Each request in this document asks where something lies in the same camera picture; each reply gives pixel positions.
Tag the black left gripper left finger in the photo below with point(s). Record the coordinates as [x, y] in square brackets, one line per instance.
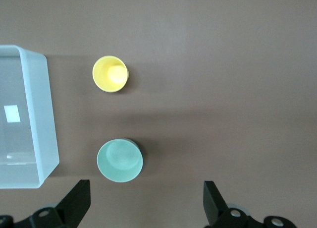
[71, 208]

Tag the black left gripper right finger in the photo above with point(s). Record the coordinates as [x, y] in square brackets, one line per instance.
[215, 208]

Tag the green plastic bowl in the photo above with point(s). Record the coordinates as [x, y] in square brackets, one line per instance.
[119, 161]

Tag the yellow plastic cup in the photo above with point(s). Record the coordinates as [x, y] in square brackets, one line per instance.
[109, 74]

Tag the translucent white plastic bin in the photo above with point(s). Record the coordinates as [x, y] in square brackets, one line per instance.
[42, 109]

